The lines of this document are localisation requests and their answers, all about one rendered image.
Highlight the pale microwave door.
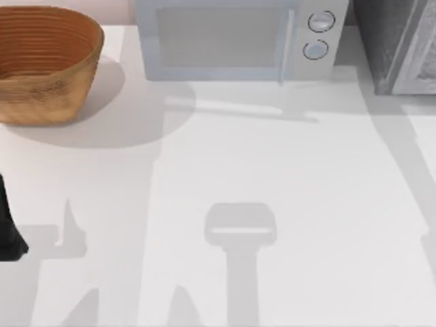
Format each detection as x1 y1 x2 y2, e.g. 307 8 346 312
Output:
132 0 301 82

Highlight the pale microwave oven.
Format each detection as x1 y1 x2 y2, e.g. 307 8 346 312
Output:
131 0 350 86

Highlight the flat round microwave knob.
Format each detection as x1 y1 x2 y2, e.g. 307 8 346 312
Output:
302 38 330 61

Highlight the round microwave knob with ridge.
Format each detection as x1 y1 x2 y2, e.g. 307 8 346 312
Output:
307 10 336 33

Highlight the brown wooden basket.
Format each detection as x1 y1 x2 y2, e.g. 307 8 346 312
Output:
0 5 105 126

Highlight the grey cabinet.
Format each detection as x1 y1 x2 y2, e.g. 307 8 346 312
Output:
352 0 436 97

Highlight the pale microwave door handle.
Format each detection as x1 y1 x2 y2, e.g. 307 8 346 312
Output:
279 8 295 86

